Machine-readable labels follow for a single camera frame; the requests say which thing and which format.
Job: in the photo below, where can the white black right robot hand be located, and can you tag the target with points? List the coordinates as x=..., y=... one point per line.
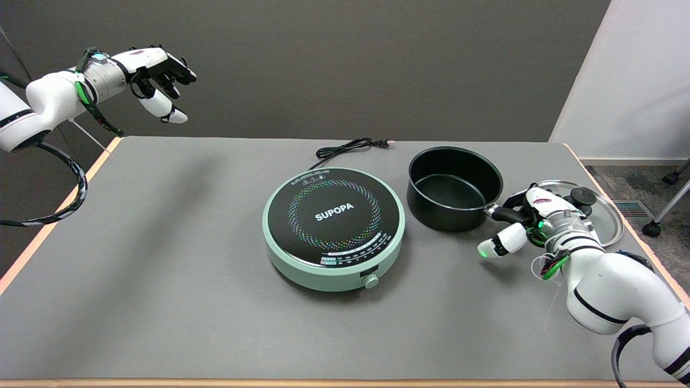
x=542, y=202

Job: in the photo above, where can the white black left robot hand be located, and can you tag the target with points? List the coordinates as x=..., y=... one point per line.
x=148, y=58

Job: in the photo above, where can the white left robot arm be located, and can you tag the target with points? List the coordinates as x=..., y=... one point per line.
x=51, y=97

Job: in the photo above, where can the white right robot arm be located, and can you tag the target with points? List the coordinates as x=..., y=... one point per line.
x=614, y=291

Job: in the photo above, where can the glass lid with black knob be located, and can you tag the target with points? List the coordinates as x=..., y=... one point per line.
x=606, y=215

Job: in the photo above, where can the metal floor vent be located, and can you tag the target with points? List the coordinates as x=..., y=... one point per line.
x=633, y=209

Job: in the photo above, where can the metal chair leg with caster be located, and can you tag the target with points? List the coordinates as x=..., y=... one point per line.
x=671, y=176
x=668, y=207

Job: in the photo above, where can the green round induction cooker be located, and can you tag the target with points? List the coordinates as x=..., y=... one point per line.
x=334, y=215

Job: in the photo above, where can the grey table mat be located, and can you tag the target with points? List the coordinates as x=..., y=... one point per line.
x=161, y=269

